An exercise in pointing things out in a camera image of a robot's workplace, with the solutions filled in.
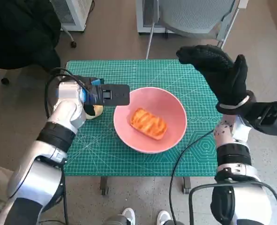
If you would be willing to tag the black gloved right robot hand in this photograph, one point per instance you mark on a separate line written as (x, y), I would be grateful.
(222, 75)

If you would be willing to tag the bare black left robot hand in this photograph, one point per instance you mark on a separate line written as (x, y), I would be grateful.
(89, 80)

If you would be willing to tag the round toy bread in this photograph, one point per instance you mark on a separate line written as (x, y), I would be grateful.
(99, 110)

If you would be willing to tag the pink bowl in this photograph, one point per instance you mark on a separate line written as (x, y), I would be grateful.
(175, 117)

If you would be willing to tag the rectangular toy bread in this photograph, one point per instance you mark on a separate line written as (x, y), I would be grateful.
(147, 123)

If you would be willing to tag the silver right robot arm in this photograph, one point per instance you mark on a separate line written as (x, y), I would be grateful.
(234, 154)

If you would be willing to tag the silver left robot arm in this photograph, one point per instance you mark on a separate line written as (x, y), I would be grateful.
(39, 173)

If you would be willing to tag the black chair caster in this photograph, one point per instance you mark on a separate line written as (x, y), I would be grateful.
(73, 44)
(5, 81)

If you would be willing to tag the green cutting mat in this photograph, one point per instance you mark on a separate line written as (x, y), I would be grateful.
(129, 75)

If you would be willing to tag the grey mesh chair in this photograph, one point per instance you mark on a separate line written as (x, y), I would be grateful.
(194, 16)

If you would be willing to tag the white grille cabinet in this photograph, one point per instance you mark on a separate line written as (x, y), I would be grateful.
(72, 12)

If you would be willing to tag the white air purifier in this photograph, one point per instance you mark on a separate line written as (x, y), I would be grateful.
(146, 14)

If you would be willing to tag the white shoe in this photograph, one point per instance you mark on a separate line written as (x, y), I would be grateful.
(164, 216)
(129, 215)

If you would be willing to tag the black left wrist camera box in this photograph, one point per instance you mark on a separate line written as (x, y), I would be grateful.
(114, 95)

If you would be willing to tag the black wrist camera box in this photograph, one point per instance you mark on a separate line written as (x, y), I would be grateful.
(114, 95)
(269, 117)

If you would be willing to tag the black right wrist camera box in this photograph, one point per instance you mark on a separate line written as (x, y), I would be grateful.
(269, 117)

